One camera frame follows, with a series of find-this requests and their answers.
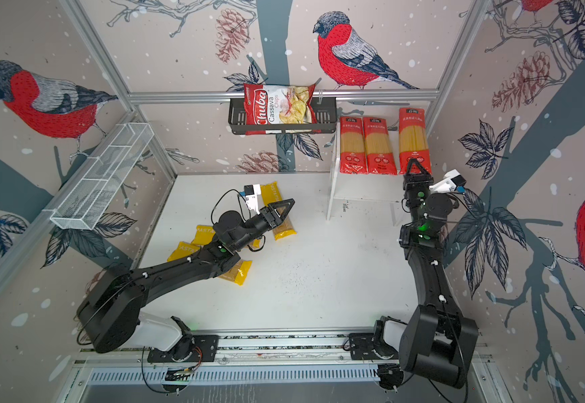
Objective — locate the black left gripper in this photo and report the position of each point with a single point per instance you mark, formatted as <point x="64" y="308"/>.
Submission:
<point x="268" y="215"/>

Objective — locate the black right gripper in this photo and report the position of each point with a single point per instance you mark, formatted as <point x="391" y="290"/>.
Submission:
<point x="418" y="185"/>

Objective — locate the red spaghetti bag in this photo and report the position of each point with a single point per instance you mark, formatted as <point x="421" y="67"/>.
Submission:
<point x="412" y="137"/>
<point x="378" y="147"/>
<point x="353" y="155"/>

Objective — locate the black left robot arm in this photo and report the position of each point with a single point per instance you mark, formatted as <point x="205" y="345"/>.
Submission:
<point x="111" y="312"/>

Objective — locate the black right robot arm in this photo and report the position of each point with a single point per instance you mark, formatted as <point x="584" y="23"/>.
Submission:
<point x="438" y="341"/>

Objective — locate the yellow pasta bag far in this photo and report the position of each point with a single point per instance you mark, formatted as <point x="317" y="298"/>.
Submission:
<point x="271" y="194"/>

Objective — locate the yellow pasta bag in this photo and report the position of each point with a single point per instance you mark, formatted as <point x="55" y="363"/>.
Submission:
<point x="237" y="274"/>
<point x="271" y="194"/>
<point x="204" y="235"/>

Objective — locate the white two-tier shelf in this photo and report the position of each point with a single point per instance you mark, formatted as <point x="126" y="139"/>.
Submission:
<point x="360" y="187"/>

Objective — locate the yellow pasta bag lower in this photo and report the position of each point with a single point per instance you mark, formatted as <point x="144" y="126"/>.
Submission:
<point x="237" y="274"/>

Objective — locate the yellow pasta bag upper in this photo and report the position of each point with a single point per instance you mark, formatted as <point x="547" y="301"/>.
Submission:
<point x="204" y="235"/>

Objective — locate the red cassava chips bag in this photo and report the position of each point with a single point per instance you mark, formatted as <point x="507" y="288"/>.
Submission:
<point x="275" y="104"/>

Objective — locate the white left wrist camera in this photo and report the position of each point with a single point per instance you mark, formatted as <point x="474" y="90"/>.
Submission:
<point x="251" y="195"/>

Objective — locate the black wire wall basket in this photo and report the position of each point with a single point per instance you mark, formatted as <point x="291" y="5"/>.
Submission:
<point x="321" y="118"/>

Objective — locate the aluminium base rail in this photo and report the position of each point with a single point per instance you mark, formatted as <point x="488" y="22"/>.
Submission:
<point x="260" y="346"/>

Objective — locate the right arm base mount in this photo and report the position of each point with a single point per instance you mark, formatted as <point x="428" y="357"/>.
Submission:
<point x="390" y="340"/>

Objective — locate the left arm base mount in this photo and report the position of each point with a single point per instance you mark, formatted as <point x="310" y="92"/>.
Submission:
<point x="189" y="348"/>

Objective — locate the white wire mesh basket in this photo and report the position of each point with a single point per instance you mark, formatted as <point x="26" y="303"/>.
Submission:
<point x="87" y="201"/>

